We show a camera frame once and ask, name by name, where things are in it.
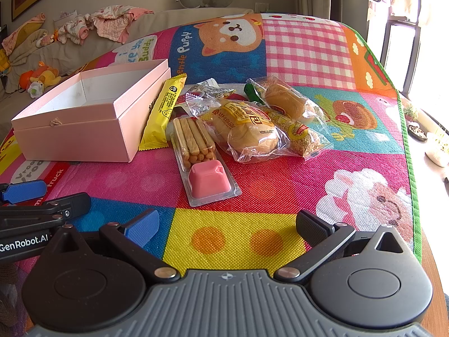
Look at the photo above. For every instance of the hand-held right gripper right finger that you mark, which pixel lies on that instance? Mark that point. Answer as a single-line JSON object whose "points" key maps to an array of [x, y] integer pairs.
{"points": [[308, 230]]}

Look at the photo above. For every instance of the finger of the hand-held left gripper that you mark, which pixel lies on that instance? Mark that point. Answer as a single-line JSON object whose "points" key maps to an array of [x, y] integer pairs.
{"points": [[24, 191], [70, 203]]}

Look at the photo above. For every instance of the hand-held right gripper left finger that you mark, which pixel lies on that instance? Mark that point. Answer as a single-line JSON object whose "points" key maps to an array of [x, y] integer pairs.
{"points": [[143, 230]]}

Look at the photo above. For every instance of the pink cardboard box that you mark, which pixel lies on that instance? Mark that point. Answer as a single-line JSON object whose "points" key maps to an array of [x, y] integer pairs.
{"points": [[70, 140]]}

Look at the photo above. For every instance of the yellow biscuit packet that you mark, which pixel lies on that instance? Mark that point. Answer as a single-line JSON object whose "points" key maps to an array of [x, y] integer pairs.
{"points": [[207, 179]]}

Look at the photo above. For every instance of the sesame bar packet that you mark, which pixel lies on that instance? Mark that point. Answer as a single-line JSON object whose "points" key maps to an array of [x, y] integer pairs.
{"points": [[300, 134]]}

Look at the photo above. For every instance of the bun packet red yellow label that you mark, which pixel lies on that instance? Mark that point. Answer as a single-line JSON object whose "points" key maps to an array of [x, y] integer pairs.
{"points": [[252, 137]]}

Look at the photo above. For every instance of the yellow snack bar packet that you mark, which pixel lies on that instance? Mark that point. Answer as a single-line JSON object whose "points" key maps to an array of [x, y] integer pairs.
{"points": [[161, 112]]}

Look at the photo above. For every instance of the clear plain bun packet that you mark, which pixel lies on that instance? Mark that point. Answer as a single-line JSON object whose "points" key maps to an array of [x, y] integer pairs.
{"points": [[284, 98]]}

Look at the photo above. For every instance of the green snack packet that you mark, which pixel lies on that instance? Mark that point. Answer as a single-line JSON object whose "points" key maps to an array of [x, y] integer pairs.
{"points": [[250, 93]]}

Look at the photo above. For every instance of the silver clear small packet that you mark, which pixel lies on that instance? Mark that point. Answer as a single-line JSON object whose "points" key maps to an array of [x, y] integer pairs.
{"points": [[207, 89]]}

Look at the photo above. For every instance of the white green plush toy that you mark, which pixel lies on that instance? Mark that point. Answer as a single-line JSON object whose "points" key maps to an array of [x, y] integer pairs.
{"points": [[35, 89]]}

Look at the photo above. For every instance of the orange yellow plush toy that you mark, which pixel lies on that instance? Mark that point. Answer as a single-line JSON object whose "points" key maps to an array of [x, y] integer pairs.
{"points": [[44, 75]]}

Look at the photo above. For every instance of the beige cloth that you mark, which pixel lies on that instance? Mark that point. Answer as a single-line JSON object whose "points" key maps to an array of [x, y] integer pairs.
{"points": [[26, 56]]}

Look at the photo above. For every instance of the dark plant pot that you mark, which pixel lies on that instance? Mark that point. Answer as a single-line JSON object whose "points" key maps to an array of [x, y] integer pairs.
{"points": [[417, 133]]}

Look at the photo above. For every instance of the white plant pot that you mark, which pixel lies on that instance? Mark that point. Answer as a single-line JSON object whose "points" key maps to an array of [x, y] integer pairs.
{"points": [[436, 151]]}

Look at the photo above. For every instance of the small doll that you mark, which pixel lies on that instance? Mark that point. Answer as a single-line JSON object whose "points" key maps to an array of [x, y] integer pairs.
{"points": [[45, 40]]}

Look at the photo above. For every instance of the small potted plant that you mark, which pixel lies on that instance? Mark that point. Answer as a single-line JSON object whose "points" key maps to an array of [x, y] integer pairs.
{"points": [[411, 113]]}

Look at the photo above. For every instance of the yellow pink cloth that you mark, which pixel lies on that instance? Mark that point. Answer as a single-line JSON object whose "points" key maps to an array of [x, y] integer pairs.
{"points": [[24, 31]]}

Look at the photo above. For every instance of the white pink baby clothes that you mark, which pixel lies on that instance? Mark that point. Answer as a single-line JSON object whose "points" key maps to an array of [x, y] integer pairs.
{"points": [[73, 30]]}

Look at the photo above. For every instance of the colourful cartoon play mat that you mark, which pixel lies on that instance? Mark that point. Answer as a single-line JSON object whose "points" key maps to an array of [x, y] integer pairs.
{"points": [[315, 49]]}

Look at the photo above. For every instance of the dark window frame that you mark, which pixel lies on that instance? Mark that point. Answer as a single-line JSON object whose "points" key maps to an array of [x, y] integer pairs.
{"points": [[412, 56]]}

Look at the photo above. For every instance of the wall outlet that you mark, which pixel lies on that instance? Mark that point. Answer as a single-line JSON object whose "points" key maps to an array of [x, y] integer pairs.
{"points": [[262, 7]]}

